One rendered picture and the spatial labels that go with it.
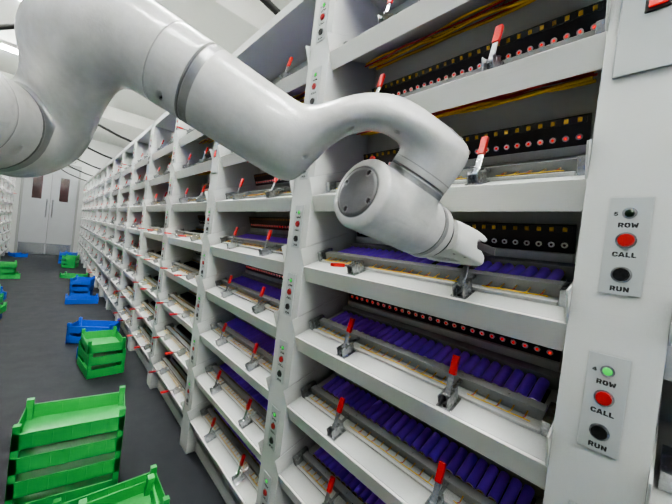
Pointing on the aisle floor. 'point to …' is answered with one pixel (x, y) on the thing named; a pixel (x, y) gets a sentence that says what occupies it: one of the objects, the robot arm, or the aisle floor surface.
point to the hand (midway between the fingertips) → (470, 254)
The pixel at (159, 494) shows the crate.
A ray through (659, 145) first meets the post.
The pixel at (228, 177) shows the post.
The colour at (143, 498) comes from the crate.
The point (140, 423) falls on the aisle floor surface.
